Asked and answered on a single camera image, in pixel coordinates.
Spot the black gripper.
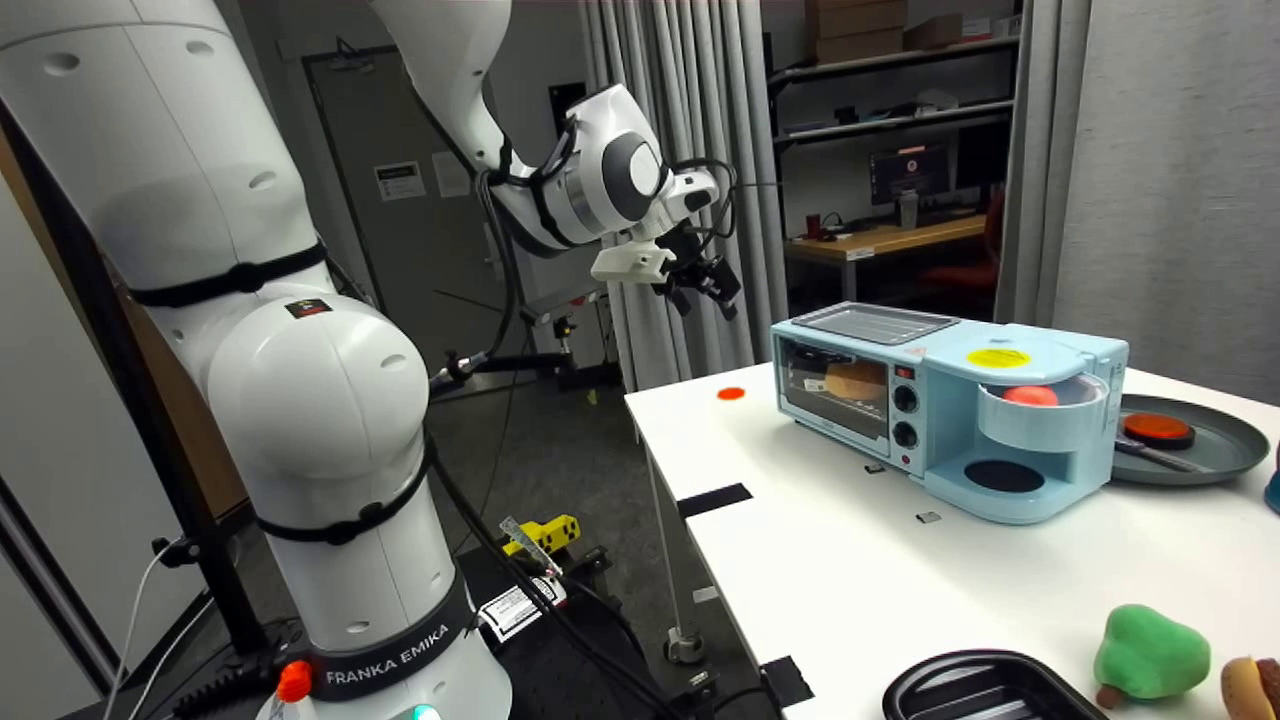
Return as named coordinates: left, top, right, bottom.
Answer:
left=651, top=220, right=745, bottom=324

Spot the glass oven door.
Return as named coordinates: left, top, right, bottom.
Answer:
left=777, top=338, right=898, bottom=439

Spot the light blue toy oven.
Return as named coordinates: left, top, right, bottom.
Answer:
left=769, top=299, right=1133, bottom=527

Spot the orange toy bread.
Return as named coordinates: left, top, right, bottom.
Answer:
left=818, top=365, right=890, bottom=407

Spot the grey curtain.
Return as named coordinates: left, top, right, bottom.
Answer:
left=992, top=0, right=1100, bottom=332
left=571, top=0, right=794, bottom=394

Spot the wooden desk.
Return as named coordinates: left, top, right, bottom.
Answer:
left=783, top=212, right=999, bottom=303

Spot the black tape strip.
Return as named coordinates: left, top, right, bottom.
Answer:
left=761, top=652, right=820, bottom=712
left=671, top=482, right=755, bottom=523

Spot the dark metal shelf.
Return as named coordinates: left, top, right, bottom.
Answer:
left=763, top=0, right=1024, bottom=324

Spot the red chair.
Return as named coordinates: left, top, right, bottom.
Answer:
left=916, top=195, right=1010, bottom=320

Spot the white paper sign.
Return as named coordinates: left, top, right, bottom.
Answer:
left=428, top=144, right=481, bottom=204
left=373, top=155, right=431, bottom=208

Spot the yellow clamp tool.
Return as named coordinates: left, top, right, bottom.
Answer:
left=502, top=514, right=589, bottom=564

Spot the yellow disc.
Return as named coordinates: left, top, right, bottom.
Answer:
left=966, top=343, right=1035, bottom=375

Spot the cardboard box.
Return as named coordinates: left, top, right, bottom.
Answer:
left=803, top=0, right=911, bottom=63

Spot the salmon pink toy ball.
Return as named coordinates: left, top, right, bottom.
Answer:
left=999, top=381, right=1069, bottom=413

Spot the red toy patty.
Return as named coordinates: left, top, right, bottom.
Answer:
left=1120, top=407, right=1199, bottom=452

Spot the black plastic tray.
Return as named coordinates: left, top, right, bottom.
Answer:
left=877, top=643, right=1114, bottom=720

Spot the grey toy utensil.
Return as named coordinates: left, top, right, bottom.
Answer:
left=1115, top=437, right=1212, bottom=482

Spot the grey round plate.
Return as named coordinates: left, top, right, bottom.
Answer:
left=1109, top=394, right=1278, bottom=494

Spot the red capped white bottle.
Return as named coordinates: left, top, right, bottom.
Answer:
left=257, top=656, right=324, bottom=720

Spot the green toy pear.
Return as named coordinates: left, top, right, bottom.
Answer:
left=1091, top=599, right=1218, bottom=707

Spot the brown toy hot dog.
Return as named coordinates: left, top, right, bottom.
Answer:
left=1218, top=652, right=1280, bottom=720

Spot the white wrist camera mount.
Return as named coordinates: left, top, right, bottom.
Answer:
left=589, top=238, right=671, bottom=287

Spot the white cable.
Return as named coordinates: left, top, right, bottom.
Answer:
left=100, top=534, right=219, bottom=720

